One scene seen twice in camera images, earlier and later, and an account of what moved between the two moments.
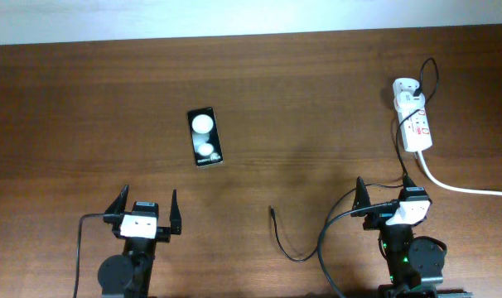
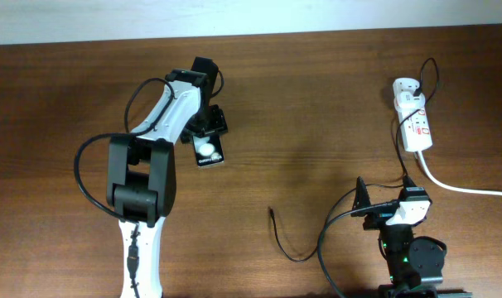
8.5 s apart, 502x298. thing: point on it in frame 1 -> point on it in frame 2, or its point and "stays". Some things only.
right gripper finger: (407, 181) stays
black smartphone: (206, 141) stays
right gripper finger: (361, 199) stays
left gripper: (163, 232) -> (219, 125)
